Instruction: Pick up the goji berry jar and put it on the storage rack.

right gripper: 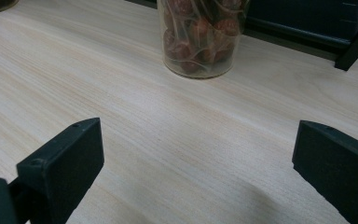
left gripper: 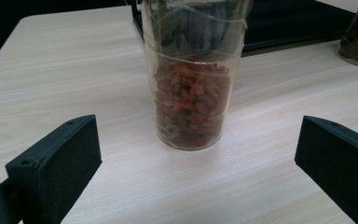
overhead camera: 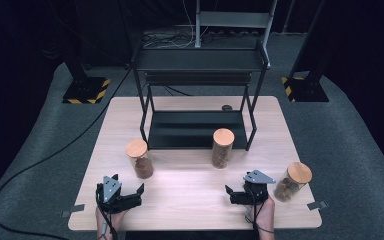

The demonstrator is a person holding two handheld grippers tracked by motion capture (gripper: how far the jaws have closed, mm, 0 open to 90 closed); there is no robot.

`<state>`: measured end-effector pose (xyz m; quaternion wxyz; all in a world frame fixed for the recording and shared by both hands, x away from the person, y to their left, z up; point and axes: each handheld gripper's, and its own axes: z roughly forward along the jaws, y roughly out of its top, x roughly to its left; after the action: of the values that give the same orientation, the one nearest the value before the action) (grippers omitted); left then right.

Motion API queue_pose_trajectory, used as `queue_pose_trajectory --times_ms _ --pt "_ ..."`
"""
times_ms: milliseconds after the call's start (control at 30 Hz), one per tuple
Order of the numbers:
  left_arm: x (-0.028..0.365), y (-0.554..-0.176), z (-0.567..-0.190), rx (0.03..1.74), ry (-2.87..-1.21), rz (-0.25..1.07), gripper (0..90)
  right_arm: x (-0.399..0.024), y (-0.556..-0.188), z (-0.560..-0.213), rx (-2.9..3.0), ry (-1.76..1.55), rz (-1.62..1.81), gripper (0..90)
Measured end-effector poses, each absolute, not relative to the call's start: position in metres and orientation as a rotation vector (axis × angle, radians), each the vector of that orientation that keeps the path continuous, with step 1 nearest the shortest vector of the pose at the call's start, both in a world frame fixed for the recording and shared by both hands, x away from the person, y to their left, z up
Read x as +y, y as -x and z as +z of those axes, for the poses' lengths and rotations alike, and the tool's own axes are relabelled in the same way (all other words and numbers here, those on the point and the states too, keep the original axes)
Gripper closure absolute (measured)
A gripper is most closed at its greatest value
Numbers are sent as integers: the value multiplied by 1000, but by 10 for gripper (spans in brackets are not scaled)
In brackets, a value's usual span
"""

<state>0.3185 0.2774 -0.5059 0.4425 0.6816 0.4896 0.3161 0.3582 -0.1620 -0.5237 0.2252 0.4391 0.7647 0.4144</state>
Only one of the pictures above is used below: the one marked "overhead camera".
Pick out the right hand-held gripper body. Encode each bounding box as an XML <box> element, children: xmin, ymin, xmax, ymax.
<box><xmin>242</xmin><ymin>169</ymin><xmax>277</xmax><ymax>205</ymax></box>

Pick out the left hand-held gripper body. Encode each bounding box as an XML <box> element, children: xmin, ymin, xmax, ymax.
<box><xmin>95</xmin><ymin>173</ymin><xmax>131</xmax><ymax>215</ymax></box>

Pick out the glass jar with reddish contents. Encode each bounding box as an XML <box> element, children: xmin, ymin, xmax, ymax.
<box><xmin>125</xmin><ymin>138</ymin><xmax>155</xmax><ymax>180</ymax></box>

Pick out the glass jar with brown chunks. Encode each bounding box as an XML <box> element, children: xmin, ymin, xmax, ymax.
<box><xmin>273</xmin><ymin>161</ymin><xmax>313</xmax><ymax>203</ymax></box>

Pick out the glass jar with tan grains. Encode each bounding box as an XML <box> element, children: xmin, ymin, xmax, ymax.
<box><xmin>211</xmin><ymin>128</ymin><xmax>236</xmax><ymax>170</ymax></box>

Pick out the black metal shelf rack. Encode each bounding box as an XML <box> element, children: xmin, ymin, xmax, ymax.
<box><xmin>131</xmin><ymin>38</ymin><xmax>270</xmax><ymax>153</ymax></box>

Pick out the person's left hand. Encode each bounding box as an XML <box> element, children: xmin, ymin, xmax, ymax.
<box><xmin>95</xmin><ymin>205</ymin><xmax>128</xmax><ymax>233</ymax></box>

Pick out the person's right hand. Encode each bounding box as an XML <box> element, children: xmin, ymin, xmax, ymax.
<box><xmin>245</xmin><ymin>195</ymin><xmax>276</xmax><ymax>233</ymax></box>

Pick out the grey tape strip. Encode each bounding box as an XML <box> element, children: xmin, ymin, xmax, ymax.
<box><xmin>307</xmin><ymin>200</ymin><xmax>329</xmax><ymax>211</ymax></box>
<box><xmin>61</xmin><ymin>204</ymin><xmax>86</xmax><ymax>218</ymax></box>

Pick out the black stand with striped base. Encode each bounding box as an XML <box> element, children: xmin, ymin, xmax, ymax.
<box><xmin>281</xmin><ymin>0</ymin><xmax>334</xmax><ymax>103</ymax></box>
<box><xmin>61</xmin><ymin>49</ymin><xmax>111</xmax><ymax>105</ymax></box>

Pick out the right hand-held gripper cable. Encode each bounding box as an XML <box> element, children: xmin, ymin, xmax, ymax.
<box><xmin>244</xmin><ymin>186</ymin><xmax>276</xmax><ymax>240</ymax></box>

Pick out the hand-held gripper cable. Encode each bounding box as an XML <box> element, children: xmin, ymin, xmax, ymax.
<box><xmin>95</xmin><ymin>183</ymin><xmax>119</xmax><ymax>240</ymax></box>
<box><xmin>244</xmin><ymin>186</ymin><xmax>276</xmax><ymax>240</ymax></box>

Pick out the left hand-held gripper cable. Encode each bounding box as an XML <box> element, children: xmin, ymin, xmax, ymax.
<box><xmin>95</xmin><ymin>183</ymin><xmax>119</xmax><ymax>240</ymax></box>

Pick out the long black floor cable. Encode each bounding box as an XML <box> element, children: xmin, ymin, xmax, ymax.
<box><xmin>0</xmin><ymin>66</ymin><xmax>134</xmax><ymax>240</ymax></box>

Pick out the short black floor cable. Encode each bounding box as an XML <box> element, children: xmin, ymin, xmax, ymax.
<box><xmin>162</xmin><ymin>85</ymin><xmax>193</xmax><ymax>97</ymax></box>

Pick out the bundle of floor cables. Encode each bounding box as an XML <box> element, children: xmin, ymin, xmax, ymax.
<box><xmin>142</xmin><ymin>28</ymin><xmax>264</xmax><ymax>50</ymax></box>

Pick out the grey metal frame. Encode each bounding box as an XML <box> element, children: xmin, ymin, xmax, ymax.
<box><xmin>194</xmin><ymin>0</ymin><xmax>279</xmax><ymax>69</ymax></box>

